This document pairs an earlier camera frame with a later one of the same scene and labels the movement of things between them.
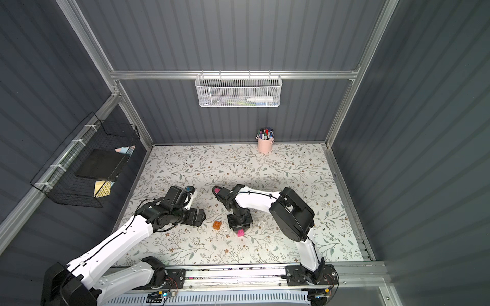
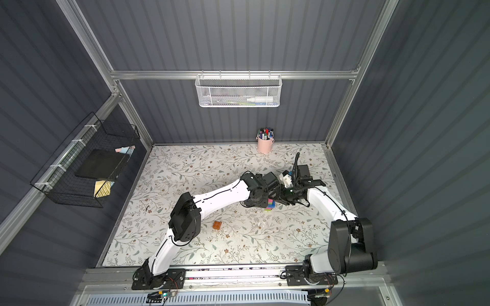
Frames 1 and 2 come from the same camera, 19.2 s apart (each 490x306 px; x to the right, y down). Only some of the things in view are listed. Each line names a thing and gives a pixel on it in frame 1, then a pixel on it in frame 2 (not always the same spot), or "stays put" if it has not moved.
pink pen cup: (265, 146) stays put
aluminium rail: (366, 276) stays put
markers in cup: (265, 133) stays put
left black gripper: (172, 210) → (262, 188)
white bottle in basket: (261, 99) stays put
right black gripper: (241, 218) → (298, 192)
